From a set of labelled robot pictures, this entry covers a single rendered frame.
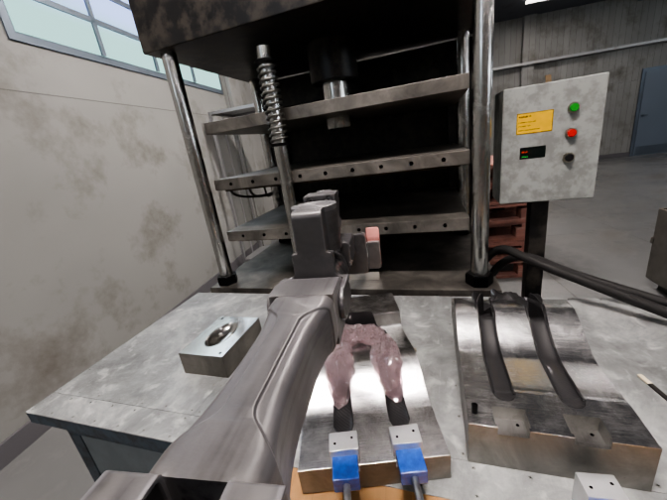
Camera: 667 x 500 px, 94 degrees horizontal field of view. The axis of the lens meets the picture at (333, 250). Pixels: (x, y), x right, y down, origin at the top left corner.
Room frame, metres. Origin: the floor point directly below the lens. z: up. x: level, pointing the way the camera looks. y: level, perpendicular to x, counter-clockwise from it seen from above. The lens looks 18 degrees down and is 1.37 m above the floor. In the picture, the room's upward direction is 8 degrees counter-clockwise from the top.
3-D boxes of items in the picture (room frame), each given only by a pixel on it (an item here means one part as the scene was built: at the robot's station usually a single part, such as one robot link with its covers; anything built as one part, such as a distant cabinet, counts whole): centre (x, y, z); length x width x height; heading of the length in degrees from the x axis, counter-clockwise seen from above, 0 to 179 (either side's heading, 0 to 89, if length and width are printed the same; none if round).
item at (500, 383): (0.58, -0.38, 0.92); 0.35 x 0.16 x 0.09; 161
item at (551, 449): (0.60, -0.39, 0.87); 0.50 x 0.26 x 0.14; 161
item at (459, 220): (1.67, -0.13, 1.02); 1.10 x 0.74 x 0.05; 71
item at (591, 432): (0.37, -0.36, 0.87); 0.05 x 0.05 x 0.04; 71
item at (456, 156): (1.67, -0.13, 1.27); 1.10 x 0.74 x 0.05; 71
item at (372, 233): (0.51, -0.05, 1.20); 0.09 x 0.07 x 0.07; 168
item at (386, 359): (0.63, -0.03, 0.90); 0.26 x 0.18 x 0.08; 178
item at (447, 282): (1.62, -0.12, 0.76); 1.30 x 0.84 x 0.06; 71
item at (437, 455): (0.63, -0.02, 0.86); 0.50 x 0.26 x 0.11; 178
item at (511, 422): (0.40, -0.26, 0.87); 0.05 x 0.05 x 0.04; 71
